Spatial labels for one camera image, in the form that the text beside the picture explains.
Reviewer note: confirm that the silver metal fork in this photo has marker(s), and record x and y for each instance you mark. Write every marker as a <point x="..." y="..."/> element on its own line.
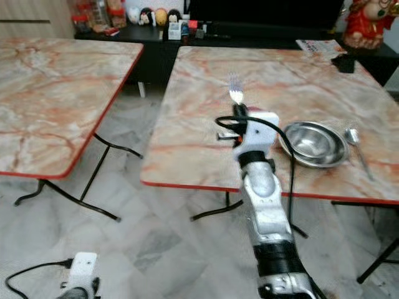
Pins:
<point x="236" y="92"/>

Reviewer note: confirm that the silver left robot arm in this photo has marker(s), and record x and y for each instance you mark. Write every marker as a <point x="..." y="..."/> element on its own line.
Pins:
<point x="78" y="294"/>

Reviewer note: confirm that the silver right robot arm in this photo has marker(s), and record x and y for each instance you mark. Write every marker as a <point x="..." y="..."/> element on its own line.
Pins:
<point x="269" y="205"/>

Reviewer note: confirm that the marble pattern folding table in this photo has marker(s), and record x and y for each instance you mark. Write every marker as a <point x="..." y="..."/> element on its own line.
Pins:
<point x="50" y="106"/>
<point x="193" y="124"/>

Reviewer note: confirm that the stainless steel bowl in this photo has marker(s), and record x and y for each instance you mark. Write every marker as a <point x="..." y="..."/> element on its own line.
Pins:
<point x="315" y="144"/>

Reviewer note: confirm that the black low cabinet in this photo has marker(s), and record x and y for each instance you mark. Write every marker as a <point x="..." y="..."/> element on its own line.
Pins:
<point x="157" y="59"/>

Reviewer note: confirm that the printed paper leaflet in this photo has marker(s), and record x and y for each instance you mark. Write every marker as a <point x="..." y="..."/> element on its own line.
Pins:
<point x="321" y="47"/>

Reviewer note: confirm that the small white box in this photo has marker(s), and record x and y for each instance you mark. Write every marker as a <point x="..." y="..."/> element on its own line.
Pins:
<point x="174" y="31"/>

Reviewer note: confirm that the black television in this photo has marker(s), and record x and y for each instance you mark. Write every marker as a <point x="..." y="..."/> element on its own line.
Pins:
<point x="265" y="11"/>

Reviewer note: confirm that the silver metal spoon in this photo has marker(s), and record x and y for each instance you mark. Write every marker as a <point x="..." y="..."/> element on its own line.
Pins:
<point x="352" y="136"/>

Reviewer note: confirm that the small black box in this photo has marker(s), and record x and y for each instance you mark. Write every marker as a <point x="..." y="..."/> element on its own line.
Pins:
<point x="344" y="63"/>

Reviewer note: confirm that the black haired doll figurine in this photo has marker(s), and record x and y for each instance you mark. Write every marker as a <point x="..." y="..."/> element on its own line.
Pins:
<point x="174" y="17"/>

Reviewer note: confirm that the small yellow figurine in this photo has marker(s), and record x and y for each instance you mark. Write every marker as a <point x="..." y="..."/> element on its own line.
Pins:
<point x="161" y="17"/>

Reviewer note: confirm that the black and white figurine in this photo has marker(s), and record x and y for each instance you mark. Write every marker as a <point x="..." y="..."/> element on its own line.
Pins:
<point x="146" y="17"/>

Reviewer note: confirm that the small white figurine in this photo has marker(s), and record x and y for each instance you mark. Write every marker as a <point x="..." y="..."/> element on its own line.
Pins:
<point x="133" y="15"/>

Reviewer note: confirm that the large red gold figurine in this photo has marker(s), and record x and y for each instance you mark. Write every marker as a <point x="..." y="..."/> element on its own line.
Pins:
<point x="365" y="23"/>

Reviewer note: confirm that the tall clear glass jar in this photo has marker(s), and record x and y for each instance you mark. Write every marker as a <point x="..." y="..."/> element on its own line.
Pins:
<point x="100" y="14"/>

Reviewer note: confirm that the red lidded jar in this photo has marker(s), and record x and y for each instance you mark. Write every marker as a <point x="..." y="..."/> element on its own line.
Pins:
<point x="81" y="22"/>

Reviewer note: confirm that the light wooden cupboard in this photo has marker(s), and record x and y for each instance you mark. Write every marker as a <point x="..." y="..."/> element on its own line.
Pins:
<point x="34" y="17"/>

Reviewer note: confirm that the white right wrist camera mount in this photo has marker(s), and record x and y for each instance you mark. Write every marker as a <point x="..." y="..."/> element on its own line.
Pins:
<point x="260" y="131"/>

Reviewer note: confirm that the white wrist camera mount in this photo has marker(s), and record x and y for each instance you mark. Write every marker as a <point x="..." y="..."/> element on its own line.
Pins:
<point x="260" y="131"/>
<point x="85" y="268"/>

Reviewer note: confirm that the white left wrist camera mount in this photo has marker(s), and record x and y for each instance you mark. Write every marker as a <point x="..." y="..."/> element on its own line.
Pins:
<point x="85" y="268"/>

